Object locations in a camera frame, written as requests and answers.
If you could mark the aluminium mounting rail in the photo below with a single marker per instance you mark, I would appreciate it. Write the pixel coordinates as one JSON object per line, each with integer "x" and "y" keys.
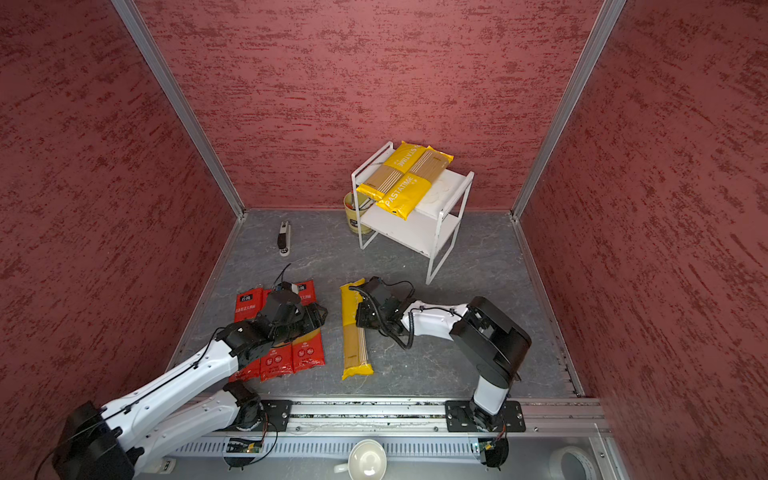
{"x": 425, "y": 416}

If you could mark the black white stapler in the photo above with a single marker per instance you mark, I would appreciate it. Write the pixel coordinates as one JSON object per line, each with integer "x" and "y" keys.
{"x": 284, "y": 238}

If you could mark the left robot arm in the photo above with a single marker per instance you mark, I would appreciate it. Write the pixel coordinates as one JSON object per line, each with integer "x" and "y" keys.
{"x": 123, "y": 437}

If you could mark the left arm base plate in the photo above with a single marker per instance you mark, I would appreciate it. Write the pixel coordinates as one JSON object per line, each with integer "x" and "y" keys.
{"x": 264, "y": 414}

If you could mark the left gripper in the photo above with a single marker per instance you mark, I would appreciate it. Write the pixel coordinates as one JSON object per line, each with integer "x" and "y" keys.
{"x": 308, "y": 314}

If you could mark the white tape roll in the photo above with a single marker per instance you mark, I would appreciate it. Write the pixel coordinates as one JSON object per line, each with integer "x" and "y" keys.
{"x": 572, "y": 462}

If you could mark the yellow pasta bag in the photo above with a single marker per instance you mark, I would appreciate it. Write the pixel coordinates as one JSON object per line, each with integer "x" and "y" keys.
{"x": 420, "y": 168}
{"x": 390, "y": 172}
{"x": 355, "y": 361}

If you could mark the white cup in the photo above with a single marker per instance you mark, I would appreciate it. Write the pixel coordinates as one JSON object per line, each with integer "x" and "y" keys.
{"x": 366, "y": 461}

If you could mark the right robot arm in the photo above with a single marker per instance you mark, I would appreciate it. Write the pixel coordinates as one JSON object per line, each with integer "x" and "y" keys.
{"x": 492, "y": 342}

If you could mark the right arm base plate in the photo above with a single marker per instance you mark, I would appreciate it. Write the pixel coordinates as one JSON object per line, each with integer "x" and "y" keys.
{"x": 466, "y": 416}

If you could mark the red spaghetti bag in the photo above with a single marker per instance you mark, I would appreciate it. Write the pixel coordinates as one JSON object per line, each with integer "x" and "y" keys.
{"x": 248, "y": 305}
{"x": 277, "y": 363}
{"x": 307, "y": 351}

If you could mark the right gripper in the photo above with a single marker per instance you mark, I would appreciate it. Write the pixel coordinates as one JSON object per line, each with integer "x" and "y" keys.
{"x": 361, "y": 316}

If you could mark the white two-tier shelf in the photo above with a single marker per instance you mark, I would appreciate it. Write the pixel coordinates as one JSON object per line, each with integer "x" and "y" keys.
{"x": 432, "y": 228}

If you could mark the yellow pen cup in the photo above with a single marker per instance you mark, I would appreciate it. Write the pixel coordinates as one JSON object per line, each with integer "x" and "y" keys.
{"x": 356, "y": 204}

